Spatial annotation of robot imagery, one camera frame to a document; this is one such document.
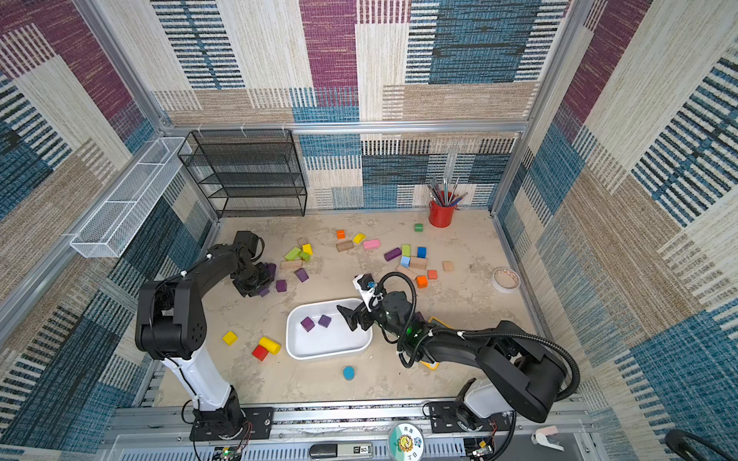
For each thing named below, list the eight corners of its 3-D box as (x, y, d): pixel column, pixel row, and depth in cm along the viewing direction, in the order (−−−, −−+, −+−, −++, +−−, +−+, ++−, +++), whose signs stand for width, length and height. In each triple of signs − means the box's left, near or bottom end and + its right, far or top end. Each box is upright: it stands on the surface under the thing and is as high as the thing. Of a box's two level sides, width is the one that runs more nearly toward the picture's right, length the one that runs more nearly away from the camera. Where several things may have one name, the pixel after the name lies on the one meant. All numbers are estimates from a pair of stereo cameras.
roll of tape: (495, 294, 99) (497, 290, 97) (488, 270, 105) (490, 266, 103) (521, 294, 99) (524, 290, 97) (512, 270, 105) (515, 266, 103)
